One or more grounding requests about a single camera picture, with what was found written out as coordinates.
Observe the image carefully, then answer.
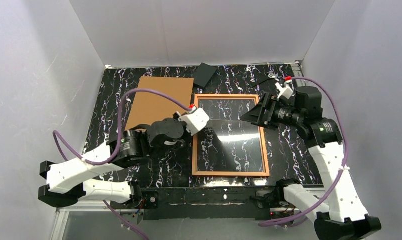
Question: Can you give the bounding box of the orange picture frame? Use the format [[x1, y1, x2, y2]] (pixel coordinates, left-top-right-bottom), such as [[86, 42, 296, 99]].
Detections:
[[191, 94, 271, 178]]

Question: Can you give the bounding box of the clear acrylic sheet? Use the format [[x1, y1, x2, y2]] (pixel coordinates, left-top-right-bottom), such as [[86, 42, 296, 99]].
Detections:
[[195, 97, 266, 173]]

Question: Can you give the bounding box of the brown cardboard backing board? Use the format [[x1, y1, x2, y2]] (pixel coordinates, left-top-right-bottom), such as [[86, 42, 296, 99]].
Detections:
[[125, 76, 194, 130]]

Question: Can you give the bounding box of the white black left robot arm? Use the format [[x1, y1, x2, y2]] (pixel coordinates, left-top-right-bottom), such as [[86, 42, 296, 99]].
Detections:
[[37, 118, 188, 208]]

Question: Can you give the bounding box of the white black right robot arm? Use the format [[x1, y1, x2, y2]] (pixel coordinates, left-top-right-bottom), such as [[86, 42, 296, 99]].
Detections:
[[241, 86, 382, 240]]

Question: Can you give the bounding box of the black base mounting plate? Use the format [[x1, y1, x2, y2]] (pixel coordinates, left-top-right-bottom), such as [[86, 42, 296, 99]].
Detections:
[[141, 186, 274, 221]]

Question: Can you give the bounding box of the black square block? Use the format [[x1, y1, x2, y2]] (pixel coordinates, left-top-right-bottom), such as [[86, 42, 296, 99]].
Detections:
[[192, 63, 218, 89]]

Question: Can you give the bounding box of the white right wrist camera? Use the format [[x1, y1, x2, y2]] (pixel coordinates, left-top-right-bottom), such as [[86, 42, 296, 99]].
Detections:
[[275, 76, 294, 100]]

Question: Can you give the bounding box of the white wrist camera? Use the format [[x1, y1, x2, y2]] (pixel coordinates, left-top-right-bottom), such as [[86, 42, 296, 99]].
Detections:
[[177, 106, 210, 136], [275, 76, 294, 100]]

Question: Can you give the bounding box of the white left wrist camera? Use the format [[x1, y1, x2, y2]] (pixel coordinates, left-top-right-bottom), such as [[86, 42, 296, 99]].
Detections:
[[177, 106, 210, 136]]

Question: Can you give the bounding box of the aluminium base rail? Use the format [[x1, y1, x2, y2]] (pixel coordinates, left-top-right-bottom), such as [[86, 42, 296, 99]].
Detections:
[[50, 187, 334, 240]]

